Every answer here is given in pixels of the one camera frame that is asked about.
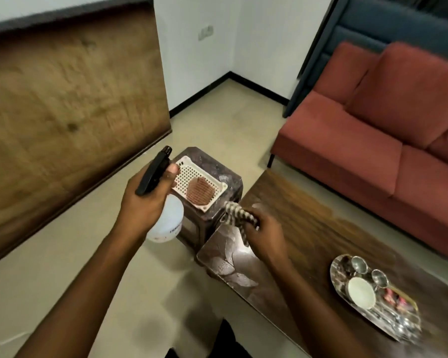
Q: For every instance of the person's right hand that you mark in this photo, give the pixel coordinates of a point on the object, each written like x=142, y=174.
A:
x=267, y=236

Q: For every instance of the person's left hand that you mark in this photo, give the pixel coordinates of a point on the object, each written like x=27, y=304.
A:
x=142, y=208

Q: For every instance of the person's left thumb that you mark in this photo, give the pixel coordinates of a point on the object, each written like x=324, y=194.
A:
x=170, y=175

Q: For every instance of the person's right fingers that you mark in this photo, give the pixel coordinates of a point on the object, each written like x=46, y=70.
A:
x=251, y=227

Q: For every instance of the striped grey cloth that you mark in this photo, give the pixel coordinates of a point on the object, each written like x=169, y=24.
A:
x=236, y=216

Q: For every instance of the white spray bottle black trigger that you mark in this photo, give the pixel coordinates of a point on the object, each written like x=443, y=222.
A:
x=164, y=216

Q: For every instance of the person's right forearm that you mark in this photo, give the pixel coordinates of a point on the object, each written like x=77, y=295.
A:
x=313, y=313

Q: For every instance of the person's left forearm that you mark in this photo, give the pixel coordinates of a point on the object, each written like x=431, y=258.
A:
x=80, y=294

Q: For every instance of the white perforated plastic tray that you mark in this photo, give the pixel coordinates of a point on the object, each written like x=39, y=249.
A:
x=194, y=174

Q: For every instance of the brown round scrub pad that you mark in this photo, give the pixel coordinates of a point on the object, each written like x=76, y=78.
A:
x=199, y=191

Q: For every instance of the dark marble side stool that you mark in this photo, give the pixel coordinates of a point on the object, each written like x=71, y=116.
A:
x=216, y=216

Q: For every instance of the small steel cup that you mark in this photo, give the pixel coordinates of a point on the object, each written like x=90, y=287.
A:
x=358, y=264
x=380, y=278

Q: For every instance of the white small bowl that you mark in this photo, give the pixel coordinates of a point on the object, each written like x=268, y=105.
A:
x=361, y=293

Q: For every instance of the red fabric sofa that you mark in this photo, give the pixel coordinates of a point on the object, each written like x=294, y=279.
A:
x=366, y=156

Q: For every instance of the steel oval serving tray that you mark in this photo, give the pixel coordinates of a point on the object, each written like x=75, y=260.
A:
x=377, y=301

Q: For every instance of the red packets on tray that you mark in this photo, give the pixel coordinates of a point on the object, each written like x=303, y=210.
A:
x=395, y=300

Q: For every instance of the steel spoons on tray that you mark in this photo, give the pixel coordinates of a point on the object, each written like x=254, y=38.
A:
x=395, y=322

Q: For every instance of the red sofa back cushion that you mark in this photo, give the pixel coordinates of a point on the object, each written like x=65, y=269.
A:
x=410, y=89

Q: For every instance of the blue upholstered sofa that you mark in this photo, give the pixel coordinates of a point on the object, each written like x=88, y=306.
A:
x=358, y=29

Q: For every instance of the wooden wall panel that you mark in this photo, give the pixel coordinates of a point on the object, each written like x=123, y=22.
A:
x=67, y=119

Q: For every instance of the white wall socket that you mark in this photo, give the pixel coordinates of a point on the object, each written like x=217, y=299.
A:
x=205, y=32

